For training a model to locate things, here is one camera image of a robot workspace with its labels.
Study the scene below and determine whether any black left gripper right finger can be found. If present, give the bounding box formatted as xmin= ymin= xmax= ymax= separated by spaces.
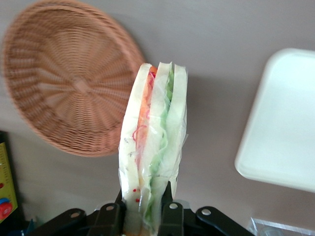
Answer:
xmin=157 ymin=181 xmax=185 ymax=236

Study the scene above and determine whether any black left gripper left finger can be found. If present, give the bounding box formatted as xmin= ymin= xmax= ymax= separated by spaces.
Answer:
xmin=88 ymin=188 xmax=127 ymax=236

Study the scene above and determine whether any triangle sandwich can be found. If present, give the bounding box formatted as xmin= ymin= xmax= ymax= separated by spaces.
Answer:
xmin=117 ymin=61 xmax=189 ymax=234

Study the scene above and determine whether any round brown wicker basket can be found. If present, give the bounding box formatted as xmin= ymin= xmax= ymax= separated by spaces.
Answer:
xmin=1 ymin=0 xmax=146 ymax=158

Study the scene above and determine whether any white plastic tray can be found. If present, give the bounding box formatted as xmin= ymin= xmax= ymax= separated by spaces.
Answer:
xmin=234 ymin=47 xmax=315 ymax=193

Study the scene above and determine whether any clear plastic container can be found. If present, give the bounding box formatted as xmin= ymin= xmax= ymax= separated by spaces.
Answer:
xmin=248 ymin=217 xmax=315 ymax=236

